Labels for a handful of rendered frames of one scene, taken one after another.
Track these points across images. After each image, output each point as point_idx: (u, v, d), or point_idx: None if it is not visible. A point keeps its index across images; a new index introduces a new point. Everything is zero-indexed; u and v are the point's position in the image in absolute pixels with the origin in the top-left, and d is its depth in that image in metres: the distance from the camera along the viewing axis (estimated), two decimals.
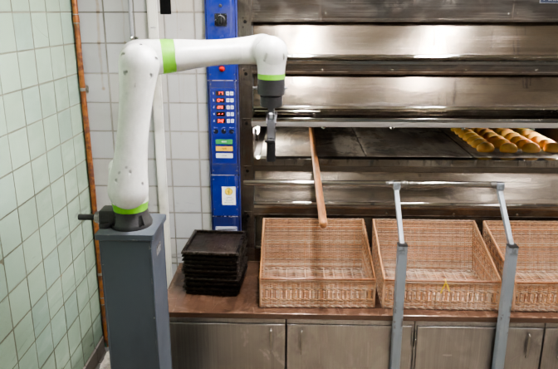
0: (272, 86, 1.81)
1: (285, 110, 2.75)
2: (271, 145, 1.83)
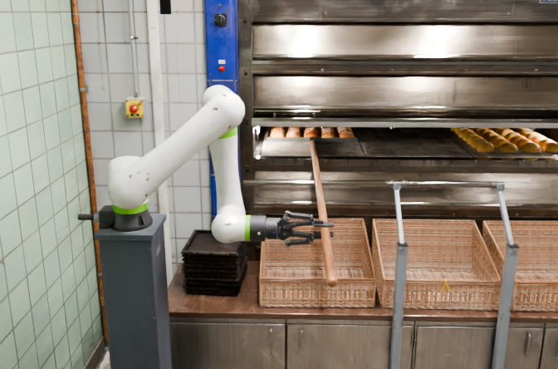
0: None
1: (285, 110, 2.75)
2: (315, 238, 1.95)
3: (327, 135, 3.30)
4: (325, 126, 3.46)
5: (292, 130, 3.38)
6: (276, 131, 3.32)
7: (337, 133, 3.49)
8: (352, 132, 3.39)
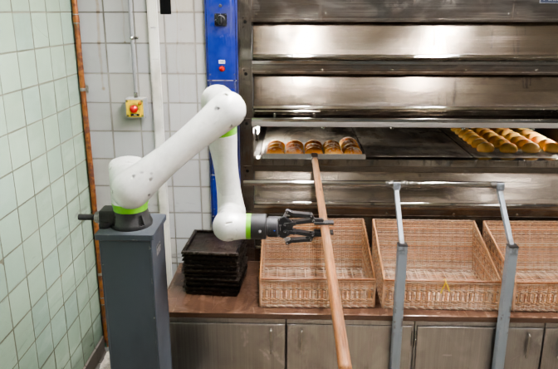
0: None
1: (285, 110, 2.75)
2: (315, 236, 1.97)
3: (331, 150, 2.92)
4: (328, 140, 3.09)
5: (291, 145, 3.01)
6: (274, 147, 2.94)
7: (341, 148, 3.11)
8: (359, 147, 3.01)
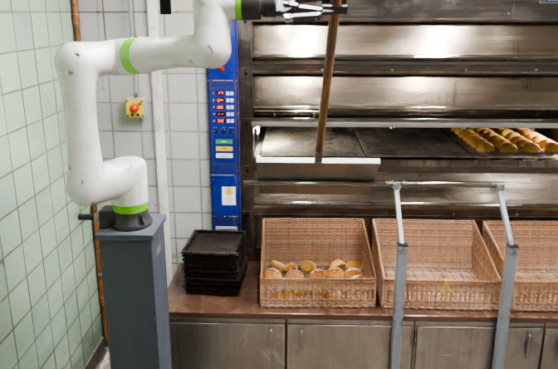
0: (247, 14, 1.52)
1: (285, 110, 2.75)
2: (325, 12, 1.52)
3: (332, 273, 2.84)
4: (330, 290, 2.64)
5: (292, 273, 2.82)
6: None
7: (347, 265, 2.90)
8: (364, 277, 2.80)
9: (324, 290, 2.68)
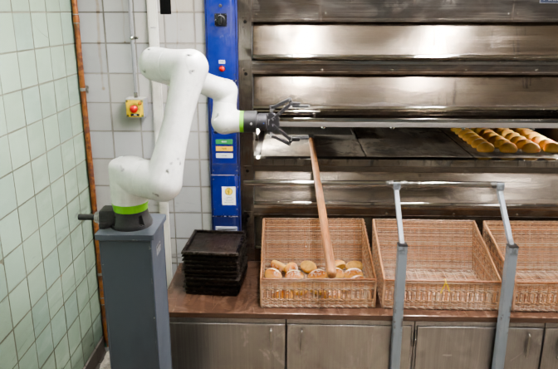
0: None
1: (285, 110, 2.75)
2: (293, 140, 2.33)
3: None
4: (330, 290, 2.64)
5: (292, 273, 2.82)
6: None
7: (347, 265, 2.90)
8: (364, 277, 2.80)
9: (324, 290, 2.68)
